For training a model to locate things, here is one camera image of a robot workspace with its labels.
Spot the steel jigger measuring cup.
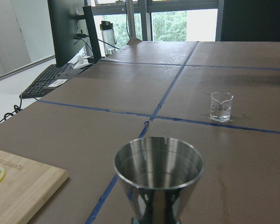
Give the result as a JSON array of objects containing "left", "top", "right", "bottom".
[{"left": 114, "top": 137, "right": 204, "bottom": 224}]

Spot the small glass beaker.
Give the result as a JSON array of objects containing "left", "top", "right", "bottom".
[{"left": 210, "top": 92, "right": 233, "bottom": 123}]

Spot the clear water bottle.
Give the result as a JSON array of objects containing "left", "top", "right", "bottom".
[{"left": 100, "top": 21, "right": 117, "bottom": 56}]

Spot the black keyboard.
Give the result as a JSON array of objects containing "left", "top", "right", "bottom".
[{"left": 19, "top": 63, "right": 73, "bottom": 99}]

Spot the black computer monitor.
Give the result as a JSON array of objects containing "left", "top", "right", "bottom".
[{"left": 47, "top": 0, "right": 102, "bottom": 67}]

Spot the bamboo cutting board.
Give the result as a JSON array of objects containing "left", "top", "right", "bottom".
[{"left": 0, "top": 150, "right": 68, "bottom": 224}]

